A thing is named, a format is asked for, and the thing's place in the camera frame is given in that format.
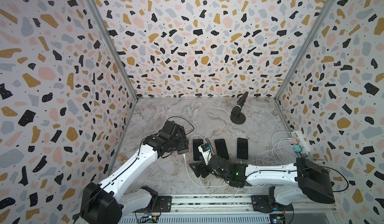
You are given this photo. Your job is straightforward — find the black phone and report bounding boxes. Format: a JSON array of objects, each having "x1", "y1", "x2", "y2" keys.
[
  {"x1": 215, "y1": 139, "x2": 230, "y2": 160},
  {"x1": 193, "y1": 139, "x2": 204, "y2": 162},
  {"x1": 177, "y1": 147, "x2": 189, "y2": 155},
  {"x1": 237, "y1": 138, "x2": 249, "y2": 160}
]

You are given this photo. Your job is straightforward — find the teal charger plug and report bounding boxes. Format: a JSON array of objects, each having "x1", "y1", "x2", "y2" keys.
[{"x1": 293, "y1": 145, "x2": 303, "y2": 153}]

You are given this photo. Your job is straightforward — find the small gold figurine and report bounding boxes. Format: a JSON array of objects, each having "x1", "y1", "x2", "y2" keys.
[{"x1": 118, "y1": 154, "x2": 127, "y2": 163}]

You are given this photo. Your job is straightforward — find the pink charger plug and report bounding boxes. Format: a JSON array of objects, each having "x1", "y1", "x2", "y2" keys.
[{"x1": 291, "y1": 137, "x2": 299, "y2": 145}]

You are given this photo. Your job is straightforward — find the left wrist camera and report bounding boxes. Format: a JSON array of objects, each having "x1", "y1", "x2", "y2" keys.
[{"x1": 198, "y1": 143, "x2": 212, "y2": 166}]

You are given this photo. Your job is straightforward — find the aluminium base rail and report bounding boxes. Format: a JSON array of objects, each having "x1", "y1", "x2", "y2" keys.
[{"x1": 118, "y1": 194, "x2": 342, "y2": 224}]

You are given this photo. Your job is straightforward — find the black microphone on stand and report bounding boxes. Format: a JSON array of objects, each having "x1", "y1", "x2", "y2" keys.
[{"x1": 230, "y1": 92, "x2": 249, "y2": 125}]

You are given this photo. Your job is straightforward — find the grey power strip cord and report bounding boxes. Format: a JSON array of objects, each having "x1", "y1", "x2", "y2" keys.
[{"x1": 302, "y1": 151, "x2": 326, "y2": 165}]

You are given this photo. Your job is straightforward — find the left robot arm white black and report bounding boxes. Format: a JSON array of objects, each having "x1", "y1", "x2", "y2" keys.
[{"x1": 79, "y1": 120, "x2": 189, "y2": 224}]

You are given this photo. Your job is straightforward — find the white power strip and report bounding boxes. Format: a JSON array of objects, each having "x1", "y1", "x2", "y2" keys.
[{"x1": 292, "y1": 131, "x2": 311, "y2": 154}]

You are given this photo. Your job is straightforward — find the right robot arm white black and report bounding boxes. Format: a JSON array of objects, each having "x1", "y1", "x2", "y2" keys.
[{"x1": 189, "y1": 155, "x2": 335, "y2": 206}]

